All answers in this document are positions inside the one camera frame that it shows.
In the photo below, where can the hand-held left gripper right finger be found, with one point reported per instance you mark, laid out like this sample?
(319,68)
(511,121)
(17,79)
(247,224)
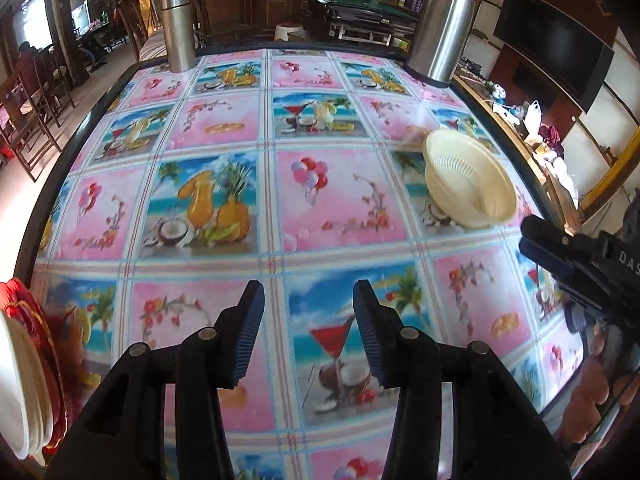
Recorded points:
(371,342)

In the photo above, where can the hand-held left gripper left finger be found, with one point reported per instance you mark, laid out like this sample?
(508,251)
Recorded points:
(247,342)

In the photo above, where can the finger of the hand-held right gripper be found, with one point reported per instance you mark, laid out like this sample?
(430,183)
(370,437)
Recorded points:
(555,237)
(555,267)

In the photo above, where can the cream plastic colander bowl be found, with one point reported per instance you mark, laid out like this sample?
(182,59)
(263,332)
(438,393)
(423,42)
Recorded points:
(467,182)

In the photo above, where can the large white plate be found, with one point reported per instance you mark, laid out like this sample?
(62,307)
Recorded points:
(12,390)

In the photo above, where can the person's right hand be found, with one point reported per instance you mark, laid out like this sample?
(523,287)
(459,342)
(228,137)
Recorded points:
(595,390)

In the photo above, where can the yellow wooden beam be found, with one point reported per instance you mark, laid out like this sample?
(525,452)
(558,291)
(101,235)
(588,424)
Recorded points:
(612,170)

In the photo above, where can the dark red cloth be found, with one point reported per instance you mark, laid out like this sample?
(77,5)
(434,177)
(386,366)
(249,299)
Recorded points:
(550,136)

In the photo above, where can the white plastic bag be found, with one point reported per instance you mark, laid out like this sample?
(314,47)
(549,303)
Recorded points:
(532,115)

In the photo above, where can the printed fruit tablecloth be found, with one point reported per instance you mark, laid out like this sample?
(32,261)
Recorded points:
(325,185)

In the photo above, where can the black flat television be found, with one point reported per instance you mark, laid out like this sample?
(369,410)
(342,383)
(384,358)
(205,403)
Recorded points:
(555,57)

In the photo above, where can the steel thermos jug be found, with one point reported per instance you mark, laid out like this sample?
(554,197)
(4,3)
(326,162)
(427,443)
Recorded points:
(442,30)

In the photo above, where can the green-topped game table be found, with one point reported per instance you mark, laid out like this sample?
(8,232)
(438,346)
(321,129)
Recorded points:
(365,12)

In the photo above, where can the wooden chair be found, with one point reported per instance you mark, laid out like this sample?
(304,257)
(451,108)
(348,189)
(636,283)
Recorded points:
(134,27)
(27,125)

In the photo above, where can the white plastic stool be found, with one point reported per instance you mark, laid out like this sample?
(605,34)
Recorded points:
(289,30)

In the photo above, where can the steel tumbler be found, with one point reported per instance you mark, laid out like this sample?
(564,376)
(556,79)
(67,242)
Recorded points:
(177,30)

